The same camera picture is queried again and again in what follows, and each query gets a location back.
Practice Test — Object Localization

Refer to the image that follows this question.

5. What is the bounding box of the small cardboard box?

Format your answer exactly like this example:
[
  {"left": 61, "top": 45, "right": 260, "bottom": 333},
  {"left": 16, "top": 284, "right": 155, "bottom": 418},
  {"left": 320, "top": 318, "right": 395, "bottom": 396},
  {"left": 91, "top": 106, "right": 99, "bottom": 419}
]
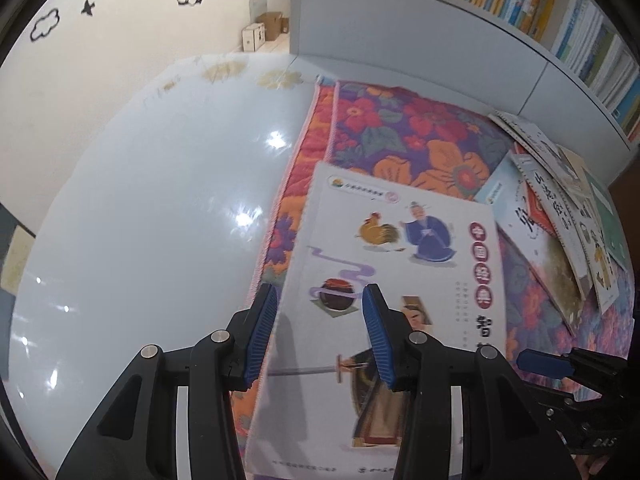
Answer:
[{"left": 242, "top": 12, "right": 290, "bottom": 52}]

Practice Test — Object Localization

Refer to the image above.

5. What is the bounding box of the person's right hand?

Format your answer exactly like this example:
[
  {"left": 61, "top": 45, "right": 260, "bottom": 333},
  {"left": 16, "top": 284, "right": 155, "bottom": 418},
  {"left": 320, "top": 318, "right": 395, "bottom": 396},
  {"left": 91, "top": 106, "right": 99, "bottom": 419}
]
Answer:
[{"left": 574, "top": 455, "right": 628, "bottom": 480}]

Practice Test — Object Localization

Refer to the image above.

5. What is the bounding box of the stacked books pile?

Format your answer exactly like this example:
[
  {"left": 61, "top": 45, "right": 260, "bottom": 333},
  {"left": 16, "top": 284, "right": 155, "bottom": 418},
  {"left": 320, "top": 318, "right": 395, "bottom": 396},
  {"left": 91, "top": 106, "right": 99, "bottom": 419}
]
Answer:
[{"left": 489, "top": 112, "right": 592, "bottom": 298}]

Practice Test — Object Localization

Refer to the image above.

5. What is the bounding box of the teal cover book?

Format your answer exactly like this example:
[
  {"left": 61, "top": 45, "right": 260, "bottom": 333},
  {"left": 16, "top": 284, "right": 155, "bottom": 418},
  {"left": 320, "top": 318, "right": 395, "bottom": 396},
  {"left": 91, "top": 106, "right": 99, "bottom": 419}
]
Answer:
[{"left": 584, "top": 169, "right": 629, "bottom": 271}]

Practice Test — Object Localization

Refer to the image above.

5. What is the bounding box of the white illustrated picture book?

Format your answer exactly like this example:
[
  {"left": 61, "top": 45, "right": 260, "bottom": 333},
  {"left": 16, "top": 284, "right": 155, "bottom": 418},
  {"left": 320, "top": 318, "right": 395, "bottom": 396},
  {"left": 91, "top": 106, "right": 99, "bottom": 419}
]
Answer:
[{"left": 560, "top": 146, "right": 620, "bottom": 314}]

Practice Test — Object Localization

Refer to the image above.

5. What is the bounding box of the white rooster wisdom book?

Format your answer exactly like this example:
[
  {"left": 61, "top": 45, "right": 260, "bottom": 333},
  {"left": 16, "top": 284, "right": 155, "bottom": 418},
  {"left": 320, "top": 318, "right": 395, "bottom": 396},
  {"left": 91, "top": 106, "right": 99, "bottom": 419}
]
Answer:
[{"left": 245, "top": 162, "right": 506, "bottom": 479}]

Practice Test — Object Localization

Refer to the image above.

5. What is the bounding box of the white bookshelf with books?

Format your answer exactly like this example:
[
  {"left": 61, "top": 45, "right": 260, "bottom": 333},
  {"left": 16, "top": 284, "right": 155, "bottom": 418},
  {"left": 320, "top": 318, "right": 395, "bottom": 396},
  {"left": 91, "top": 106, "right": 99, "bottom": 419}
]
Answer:
[{"left": 291, "top": 0, "right": 638, "bottom": 184}]

